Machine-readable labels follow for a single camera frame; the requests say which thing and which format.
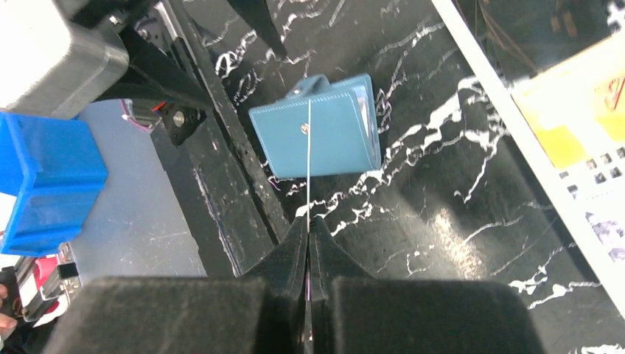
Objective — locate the black VIP card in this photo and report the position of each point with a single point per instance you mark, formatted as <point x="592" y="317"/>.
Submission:
<point x="308" y="165"/>

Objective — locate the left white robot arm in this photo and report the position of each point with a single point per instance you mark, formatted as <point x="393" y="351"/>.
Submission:
<point x="57" y="57"/>

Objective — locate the person bare hand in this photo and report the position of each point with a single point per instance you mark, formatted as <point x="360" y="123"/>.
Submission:
<point x="6" y="322"/>

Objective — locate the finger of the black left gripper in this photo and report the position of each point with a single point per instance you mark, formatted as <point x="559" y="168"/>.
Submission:
<point x="257" y="16"/>

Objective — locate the white credit card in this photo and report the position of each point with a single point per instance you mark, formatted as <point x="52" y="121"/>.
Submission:
<point x="610" y="233"/>

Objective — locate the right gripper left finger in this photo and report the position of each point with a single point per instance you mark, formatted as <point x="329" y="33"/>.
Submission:
<point x="260" y="312"/>

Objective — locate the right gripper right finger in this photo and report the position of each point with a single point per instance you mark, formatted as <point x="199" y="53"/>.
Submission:
<point x="354" y="312"/>

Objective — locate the blue leather card holder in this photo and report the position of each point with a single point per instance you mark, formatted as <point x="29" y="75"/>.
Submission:
<point x="345" y="135"/>

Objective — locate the orange credit card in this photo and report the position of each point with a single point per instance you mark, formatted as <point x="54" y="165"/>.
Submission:
<point x="575" y="109"/>

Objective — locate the blue plastic bin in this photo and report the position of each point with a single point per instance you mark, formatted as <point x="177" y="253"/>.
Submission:
<point x="55" y="171"/>

